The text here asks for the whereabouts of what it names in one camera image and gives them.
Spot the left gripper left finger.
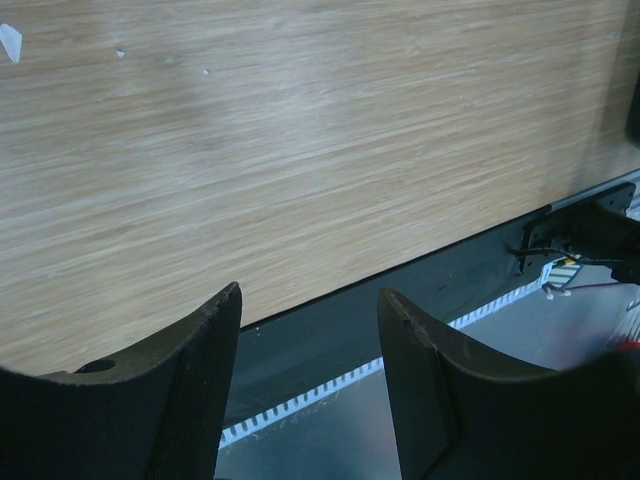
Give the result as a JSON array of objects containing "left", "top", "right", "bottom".
[{"left": 1, "top": 283, "right": 242, "bottom": 479}]

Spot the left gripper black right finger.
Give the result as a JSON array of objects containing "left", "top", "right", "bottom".
[{"left": 377, "top": 289, "right": 639, "bottom": 479}]

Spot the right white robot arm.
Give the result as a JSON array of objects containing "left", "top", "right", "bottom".
[{"left": 569, "top": 203, "right": 639, "bottom": 285}]

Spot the white slotted cable duct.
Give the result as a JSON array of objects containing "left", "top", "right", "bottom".
[{"left": 218, "top": 272, "right": 551, "bottom": 450}]

